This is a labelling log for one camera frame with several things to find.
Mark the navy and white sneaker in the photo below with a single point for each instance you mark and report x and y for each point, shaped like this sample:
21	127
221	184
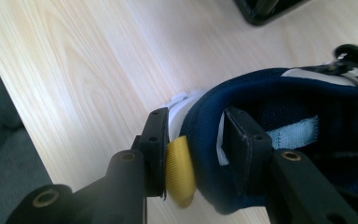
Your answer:
279	93

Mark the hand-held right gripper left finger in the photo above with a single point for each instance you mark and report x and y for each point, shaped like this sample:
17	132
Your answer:
154	152

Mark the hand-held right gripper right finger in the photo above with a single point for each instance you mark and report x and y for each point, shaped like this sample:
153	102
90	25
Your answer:
248	149

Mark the red and black shoe rack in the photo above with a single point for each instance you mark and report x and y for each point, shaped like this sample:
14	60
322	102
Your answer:
267	12

